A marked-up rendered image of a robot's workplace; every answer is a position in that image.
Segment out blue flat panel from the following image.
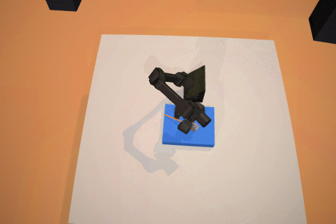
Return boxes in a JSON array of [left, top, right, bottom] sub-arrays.
[[162, 104, 215, 147]]

